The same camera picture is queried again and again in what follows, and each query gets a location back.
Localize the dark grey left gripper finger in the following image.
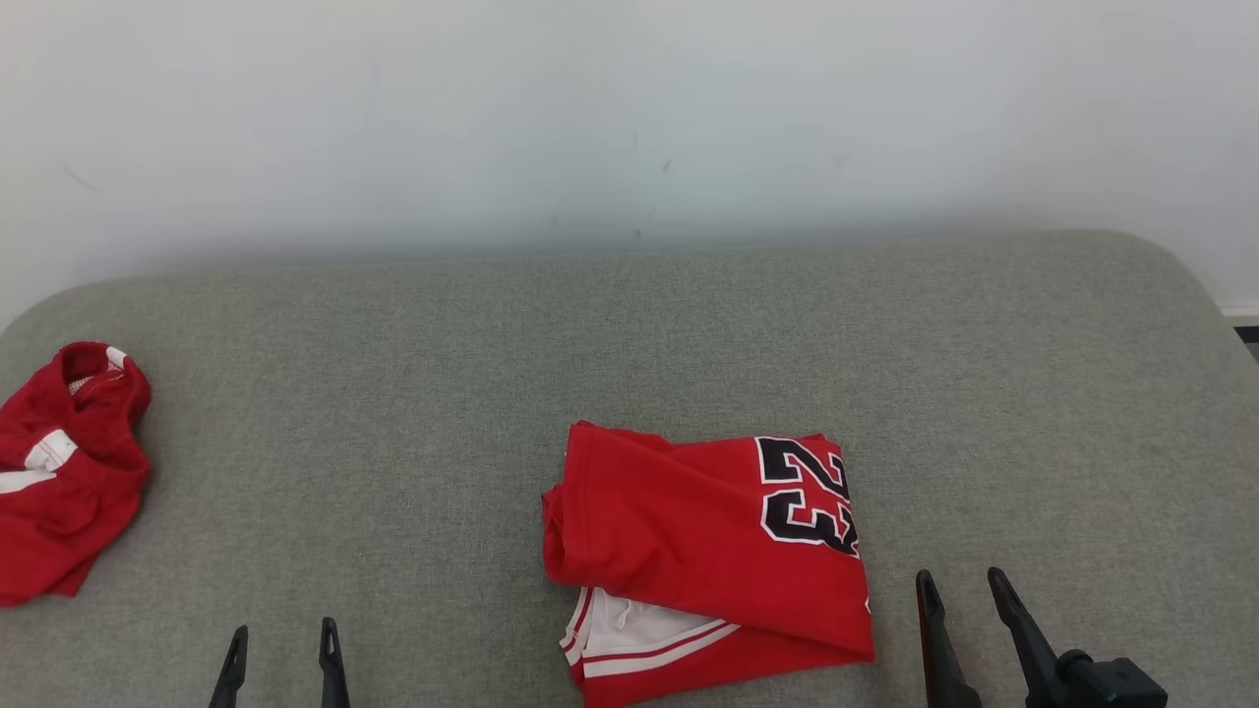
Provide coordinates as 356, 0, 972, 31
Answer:
209, 625, 250, 708
319, 618, 352, 708

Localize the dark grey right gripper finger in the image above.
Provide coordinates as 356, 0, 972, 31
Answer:
988, 567, 1062, 705
915, 570, 985, 708

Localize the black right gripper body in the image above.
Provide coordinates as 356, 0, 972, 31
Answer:
1028, 650, 1094, 708

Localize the red shorts white trim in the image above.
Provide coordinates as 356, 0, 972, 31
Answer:
0, 341, 153, 608

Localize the red jersey number 23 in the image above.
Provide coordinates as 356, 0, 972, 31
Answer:
541, 420, 876, 708

